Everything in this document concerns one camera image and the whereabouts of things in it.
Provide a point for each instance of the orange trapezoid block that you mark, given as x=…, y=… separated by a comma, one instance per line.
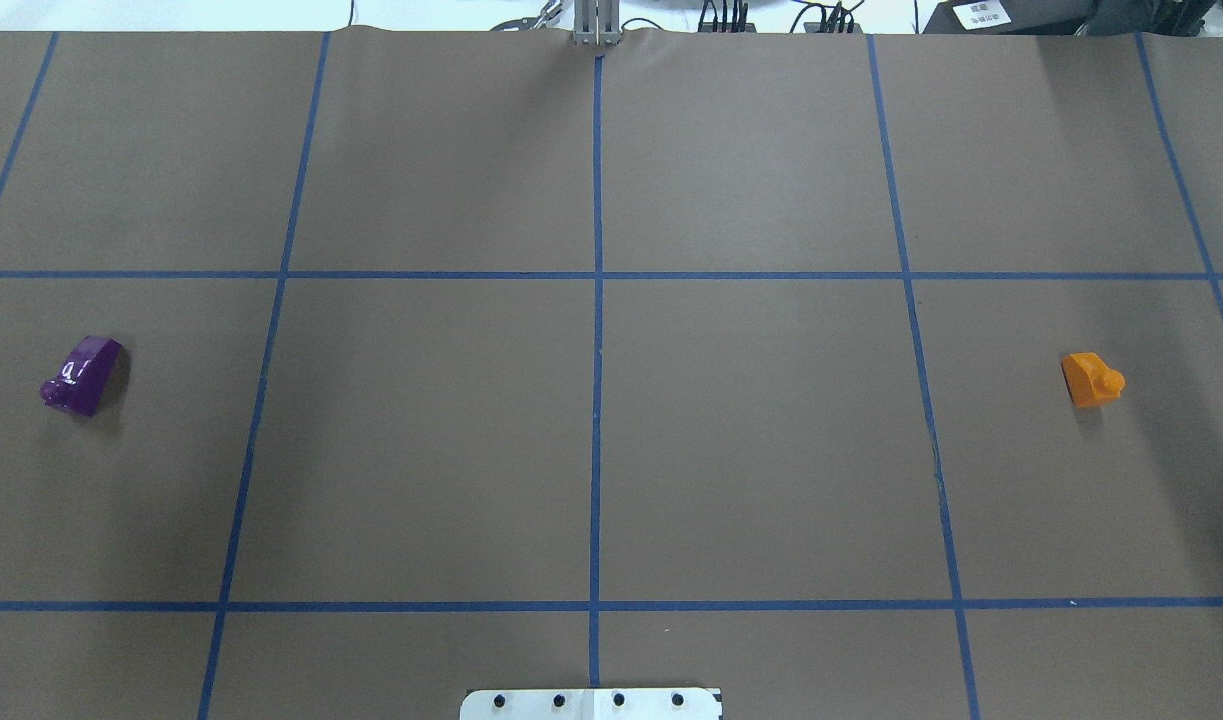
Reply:
x=1090, y=381

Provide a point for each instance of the purple trapezoid block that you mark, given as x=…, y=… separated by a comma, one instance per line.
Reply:
x=79, y=385

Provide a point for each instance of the aluminium frame post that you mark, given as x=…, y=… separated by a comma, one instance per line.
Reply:
x=596, y=23

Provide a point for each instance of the white pedestal base plate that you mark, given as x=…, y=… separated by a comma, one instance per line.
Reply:
x=594, y=703

